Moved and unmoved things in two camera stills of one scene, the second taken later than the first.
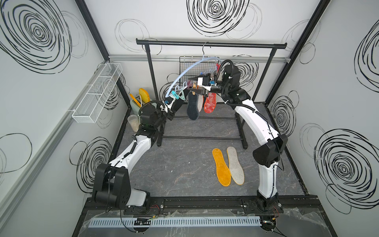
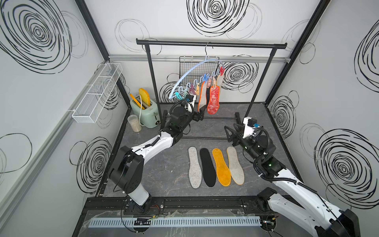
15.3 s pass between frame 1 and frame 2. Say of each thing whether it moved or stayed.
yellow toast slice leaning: stayed
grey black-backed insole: moved
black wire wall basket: stayed
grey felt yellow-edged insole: stayed
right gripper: moved
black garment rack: stayed
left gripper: moved
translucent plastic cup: stayed
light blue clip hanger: moved
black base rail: stayed
